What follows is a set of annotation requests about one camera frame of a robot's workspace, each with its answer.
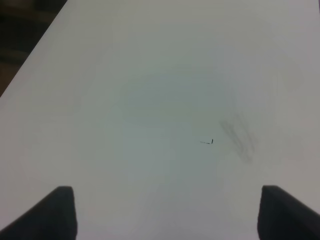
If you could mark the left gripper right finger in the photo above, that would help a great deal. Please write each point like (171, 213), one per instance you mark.
(283, 217)

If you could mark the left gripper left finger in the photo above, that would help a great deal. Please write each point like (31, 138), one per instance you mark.
(52, 218)

